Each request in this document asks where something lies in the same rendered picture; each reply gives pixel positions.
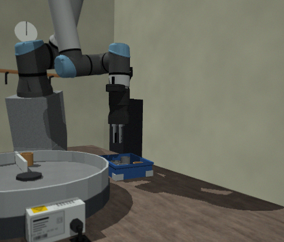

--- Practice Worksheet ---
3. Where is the blue crate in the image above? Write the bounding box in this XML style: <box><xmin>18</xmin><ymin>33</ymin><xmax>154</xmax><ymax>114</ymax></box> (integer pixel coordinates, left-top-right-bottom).
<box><xmin>100</xmin><ymin>153</ymin><xmax>154</xmax><ymax>181</ymax></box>

